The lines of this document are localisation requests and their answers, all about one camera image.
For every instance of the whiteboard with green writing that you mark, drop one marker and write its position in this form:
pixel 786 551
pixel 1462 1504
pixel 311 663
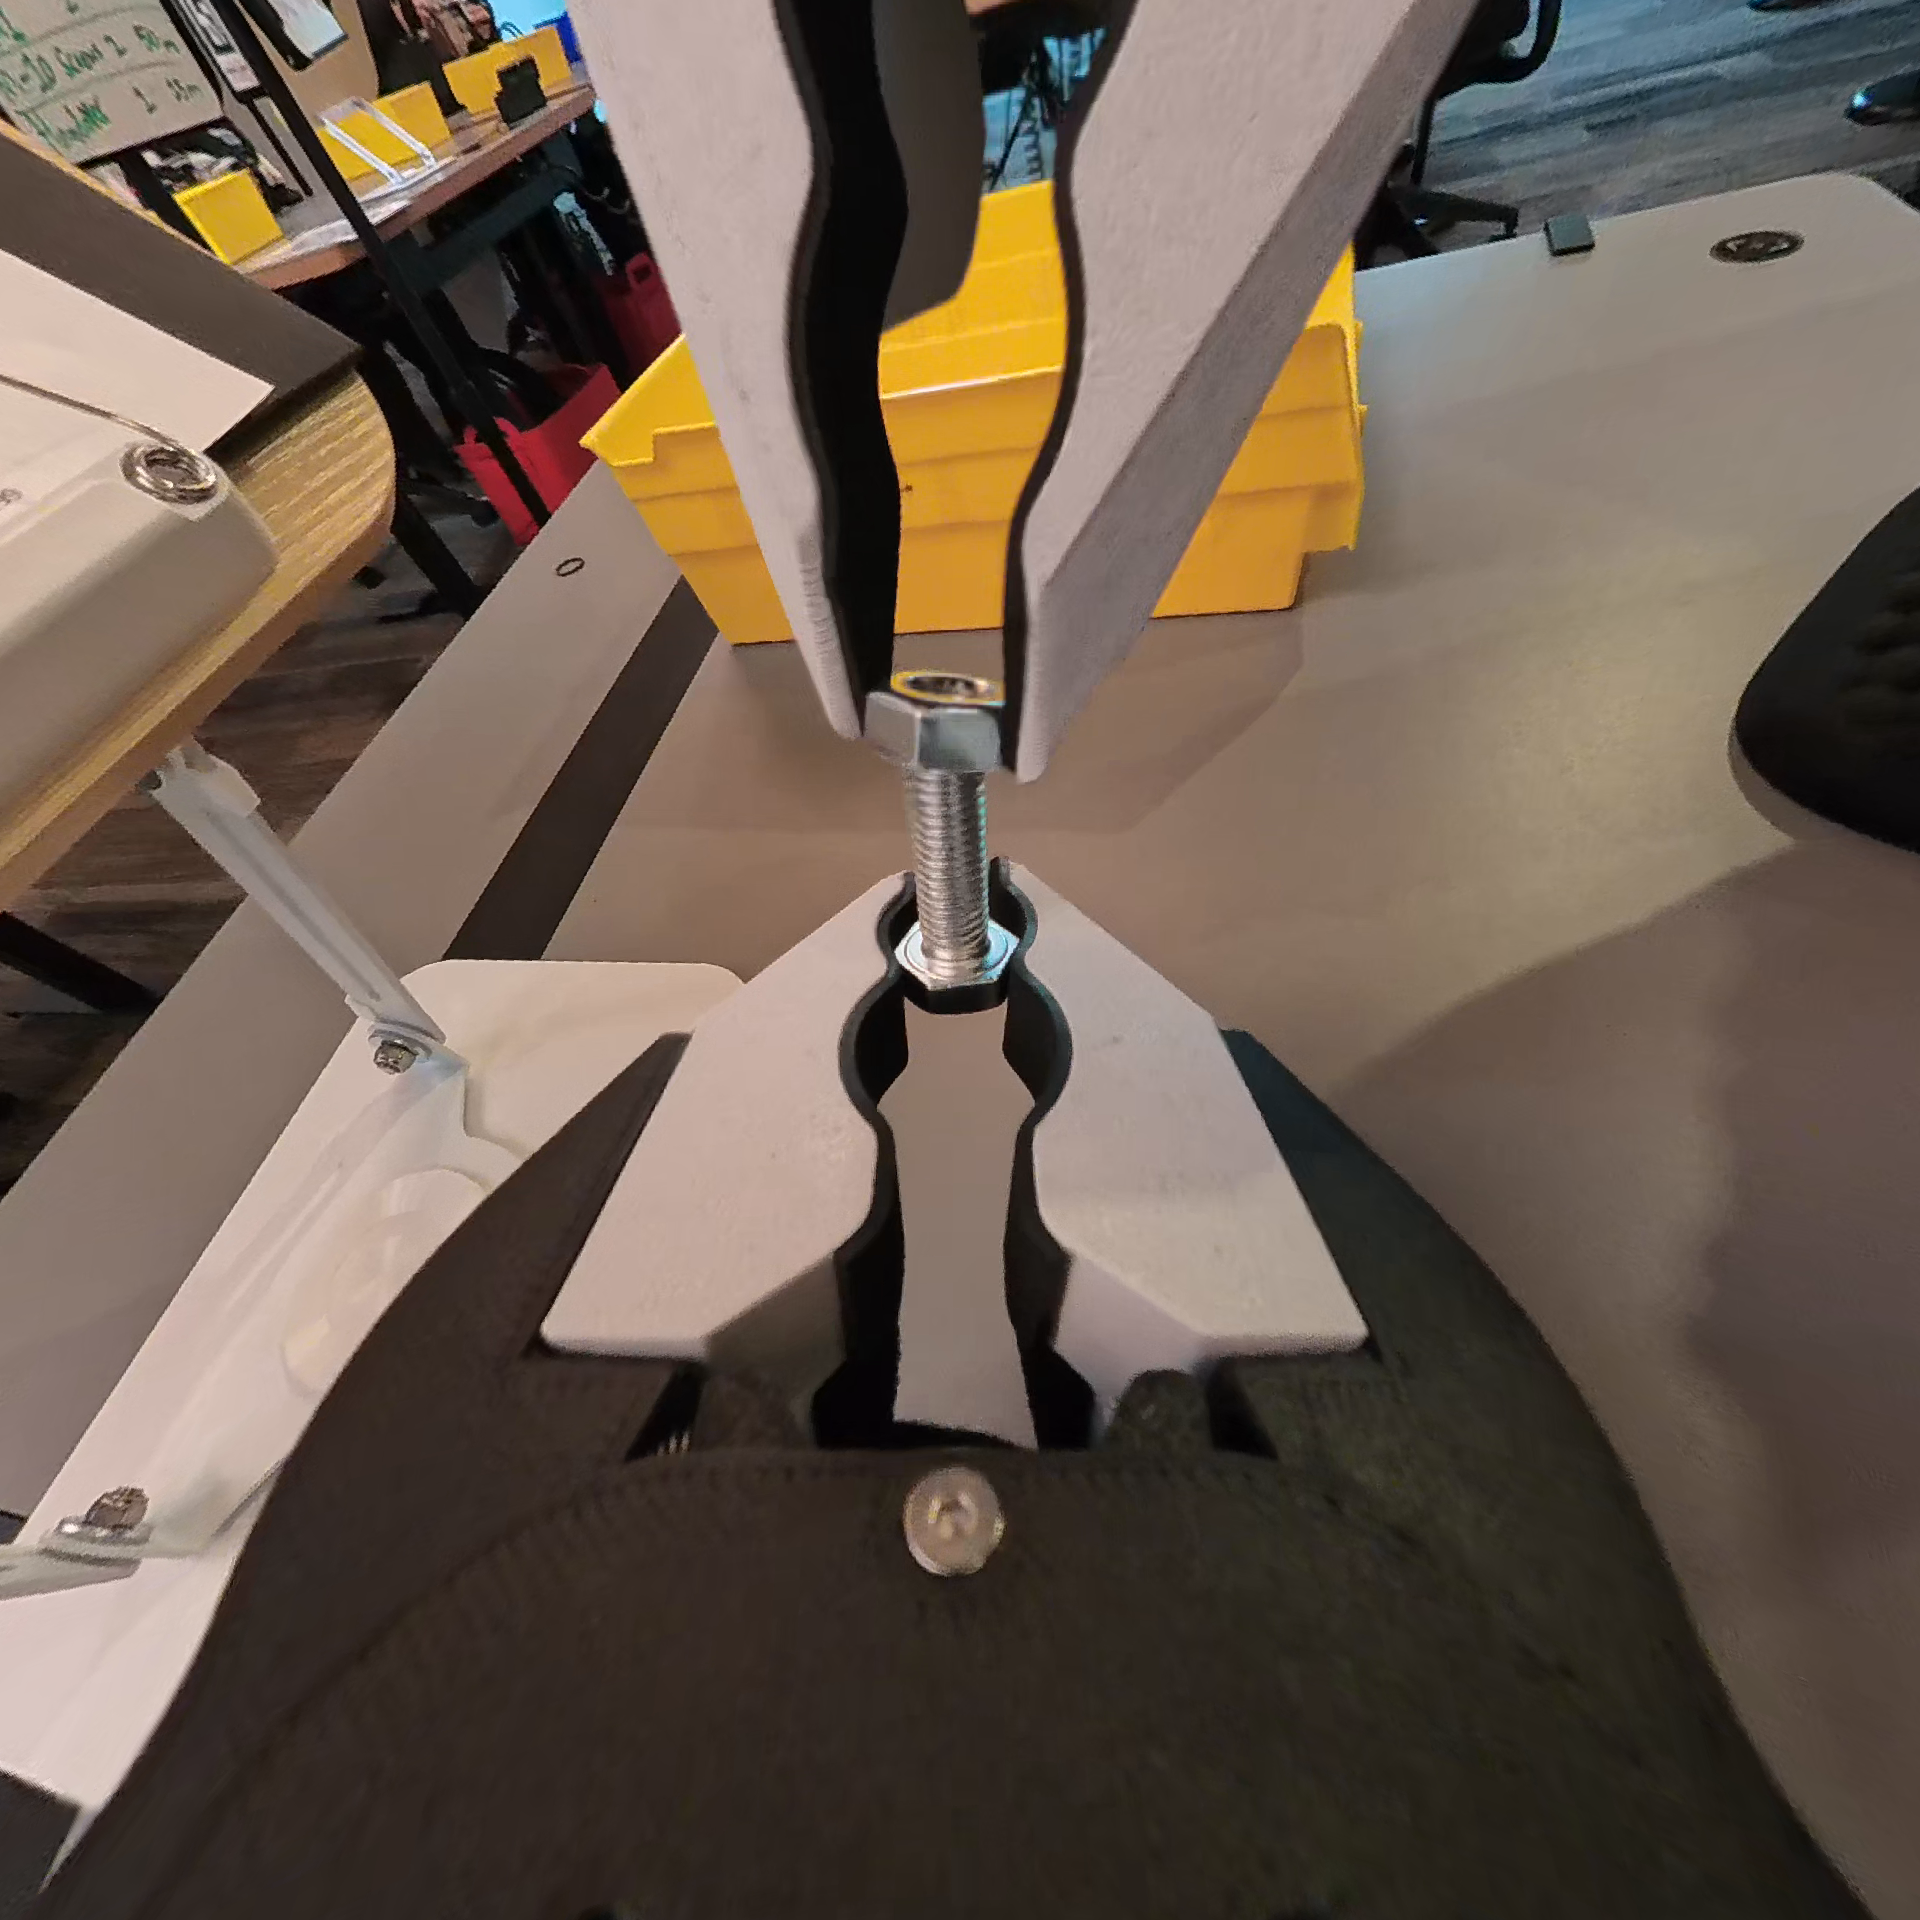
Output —
pixel 92 75

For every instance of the silver hex bolt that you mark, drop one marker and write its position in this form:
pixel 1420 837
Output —
pixel 948 841

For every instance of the clear acrylic stand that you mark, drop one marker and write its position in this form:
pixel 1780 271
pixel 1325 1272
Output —
pixel 381 143

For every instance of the small yellow plastic bin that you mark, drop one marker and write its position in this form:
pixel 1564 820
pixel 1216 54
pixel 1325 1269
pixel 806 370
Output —
pixel 225 218
pixel 511 75
pixel 405 112

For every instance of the black office chair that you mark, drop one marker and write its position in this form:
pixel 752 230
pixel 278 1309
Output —
pixel 1469 106

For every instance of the red bag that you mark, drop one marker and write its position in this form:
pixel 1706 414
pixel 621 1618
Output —
pixel 525 450

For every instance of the large yellow plastic bin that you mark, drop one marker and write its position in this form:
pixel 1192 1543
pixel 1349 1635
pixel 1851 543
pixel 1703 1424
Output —
pixel 959 421

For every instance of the white slotted support strut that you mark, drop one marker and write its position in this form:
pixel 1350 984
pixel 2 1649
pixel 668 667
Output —
pixel 92 1529
pixel 300 899

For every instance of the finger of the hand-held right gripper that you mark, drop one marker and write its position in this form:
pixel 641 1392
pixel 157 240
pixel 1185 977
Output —
pixel 1201 302
pixel 734 302

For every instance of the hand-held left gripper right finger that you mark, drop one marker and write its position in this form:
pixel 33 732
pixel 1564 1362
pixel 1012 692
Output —
pixel 1185 1200

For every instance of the black office chair cushion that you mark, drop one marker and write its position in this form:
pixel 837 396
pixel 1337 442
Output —
pixel 1853 689

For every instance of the wooden background desk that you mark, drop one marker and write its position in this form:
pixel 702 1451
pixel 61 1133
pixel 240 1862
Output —
pixel 449 166

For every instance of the white tilted sign board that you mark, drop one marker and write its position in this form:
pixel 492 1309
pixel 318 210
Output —
pixel 92 570

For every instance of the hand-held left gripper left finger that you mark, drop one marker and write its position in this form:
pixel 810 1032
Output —
pixel 721 1185

